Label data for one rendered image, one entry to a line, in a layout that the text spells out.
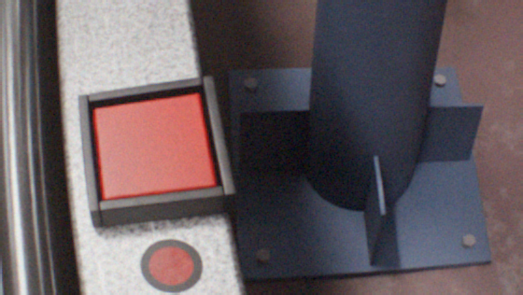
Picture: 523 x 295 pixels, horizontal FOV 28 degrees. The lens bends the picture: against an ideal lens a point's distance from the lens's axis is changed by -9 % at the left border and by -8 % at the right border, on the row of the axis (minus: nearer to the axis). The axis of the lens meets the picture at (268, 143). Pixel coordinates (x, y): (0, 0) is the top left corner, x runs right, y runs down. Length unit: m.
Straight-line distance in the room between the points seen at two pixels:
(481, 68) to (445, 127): 0.25
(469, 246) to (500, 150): 0.21
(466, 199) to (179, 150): 1.14
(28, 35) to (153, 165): 0.14
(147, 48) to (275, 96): 1.14
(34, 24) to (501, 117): 1.25
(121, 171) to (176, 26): 0.11
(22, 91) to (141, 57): 0.07
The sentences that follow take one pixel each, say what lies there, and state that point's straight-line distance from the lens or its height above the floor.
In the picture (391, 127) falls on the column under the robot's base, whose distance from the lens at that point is 1.49.
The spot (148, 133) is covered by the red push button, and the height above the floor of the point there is 0.93.
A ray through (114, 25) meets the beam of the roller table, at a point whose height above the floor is 0.91.
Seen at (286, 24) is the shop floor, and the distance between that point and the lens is 1.88.
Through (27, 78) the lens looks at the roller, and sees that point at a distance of 0.63.
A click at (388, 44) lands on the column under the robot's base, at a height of 0.39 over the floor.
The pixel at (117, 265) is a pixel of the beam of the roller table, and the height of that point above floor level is 0.91.
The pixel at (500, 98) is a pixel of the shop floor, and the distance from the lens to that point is 1.83.
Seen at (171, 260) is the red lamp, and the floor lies 0.92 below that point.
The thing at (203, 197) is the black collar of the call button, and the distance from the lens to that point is 0.55.
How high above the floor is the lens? 1.39
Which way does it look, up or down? 54 degrees down
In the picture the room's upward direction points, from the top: 3 degrees clockwise
